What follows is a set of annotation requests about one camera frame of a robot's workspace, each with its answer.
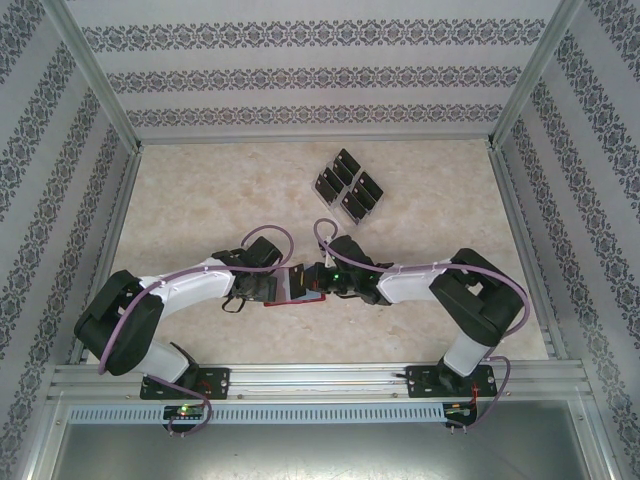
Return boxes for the red leather card holder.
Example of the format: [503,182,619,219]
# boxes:
[262,264,327,308]

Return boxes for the clear acrylic card stand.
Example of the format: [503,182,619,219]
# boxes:
[312,147,387,229]

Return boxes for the grey metal panel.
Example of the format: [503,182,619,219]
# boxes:
[29,422,619,480]

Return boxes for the thin black cable loop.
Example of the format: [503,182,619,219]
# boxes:
[221,294,254,315]

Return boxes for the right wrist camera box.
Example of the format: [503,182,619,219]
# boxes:
[324,234,376,271]

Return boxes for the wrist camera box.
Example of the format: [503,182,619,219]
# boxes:
[324,234,376,271]
[242,237,284,267]

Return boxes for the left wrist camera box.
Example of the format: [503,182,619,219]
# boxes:
[242,237,284,267]

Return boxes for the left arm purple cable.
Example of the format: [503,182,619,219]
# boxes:
[97,225,295,439]

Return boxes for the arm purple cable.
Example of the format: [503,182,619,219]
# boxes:
[97,225,295,439]
[313,217,531,436]

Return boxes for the aluminium mounting rail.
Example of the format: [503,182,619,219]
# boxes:
[47,363,594,401]

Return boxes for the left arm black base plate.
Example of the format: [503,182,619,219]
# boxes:
[139,367,232,401]

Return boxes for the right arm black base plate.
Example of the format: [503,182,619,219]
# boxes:
[405,364,499,400]

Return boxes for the grey slotted cable duct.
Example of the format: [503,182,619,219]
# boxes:
[67,403,447,424]

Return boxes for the aluminium side frame rail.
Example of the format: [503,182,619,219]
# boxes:
[485,142,571,361]
[67,147,146,366]

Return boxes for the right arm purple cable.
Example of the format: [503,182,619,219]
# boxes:
[313,217,531,436]

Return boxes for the aluminium frame post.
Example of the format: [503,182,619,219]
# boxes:
[485,0,585,151]
[47,0,144,154]

